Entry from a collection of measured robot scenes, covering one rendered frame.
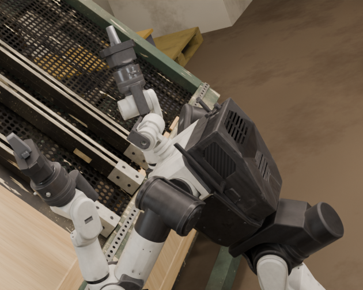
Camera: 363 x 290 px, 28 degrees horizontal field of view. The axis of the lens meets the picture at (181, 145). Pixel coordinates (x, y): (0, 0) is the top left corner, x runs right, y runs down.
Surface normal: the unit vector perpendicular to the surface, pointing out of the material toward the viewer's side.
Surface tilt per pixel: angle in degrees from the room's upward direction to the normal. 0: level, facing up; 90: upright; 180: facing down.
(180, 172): 83
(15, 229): 55
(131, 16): 90
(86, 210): 95
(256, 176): 82
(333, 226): 67
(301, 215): 22
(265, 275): 90
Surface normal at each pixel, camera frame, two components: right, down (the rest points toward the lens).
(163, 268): 0.89, -0.18
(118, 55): 0.55, -0.10
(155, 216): -0.42, 0.15
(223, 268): -0.36, -0.85
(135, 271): 0.09, 0.39
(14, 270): 0.52, -0.64
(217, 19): -0.36, 0.51
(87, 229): 0.66, 0.16
